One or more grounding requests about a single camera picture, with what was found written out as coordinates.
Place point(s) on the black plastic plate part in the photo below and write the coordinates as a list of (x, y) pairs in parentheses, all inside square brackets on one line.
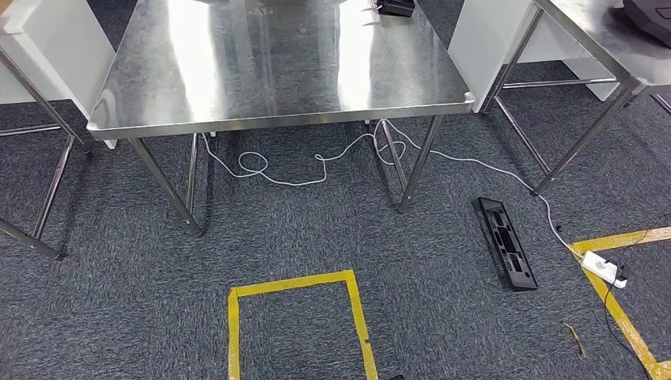
[(506, 246)]

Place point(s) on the white power strip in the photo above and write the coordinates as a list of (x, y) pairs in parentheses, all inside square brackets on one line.
[(600, 267)]

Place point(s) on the white cabinet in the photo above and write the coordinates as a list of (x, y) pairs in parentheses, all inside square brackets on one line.
[(466, 63)]

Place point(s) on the stainless steel workbench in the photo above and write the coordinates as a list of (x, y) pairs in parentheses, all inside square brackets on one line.
[(262, 63)]

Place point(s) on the yellow tape scrap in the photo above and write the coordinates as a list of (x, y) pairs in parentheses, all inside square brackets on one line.
[(575, 340)]

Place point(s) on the yellow floor tape square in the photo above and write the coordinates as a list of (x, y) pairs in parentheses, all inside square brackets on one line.
[(233, 325), (613, 309)]

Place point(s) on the black car part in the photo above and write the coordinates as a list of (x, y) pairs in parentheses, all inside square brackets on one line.
[(652, 18)]

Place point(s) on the black remote controller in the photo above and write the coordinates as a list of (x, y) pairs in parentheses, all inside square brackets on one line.
[(396, 6)]

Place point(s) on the stainless steel table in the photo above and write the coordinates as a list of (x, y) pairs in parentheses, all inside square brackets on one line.
[(54, 183), (603, 42)]

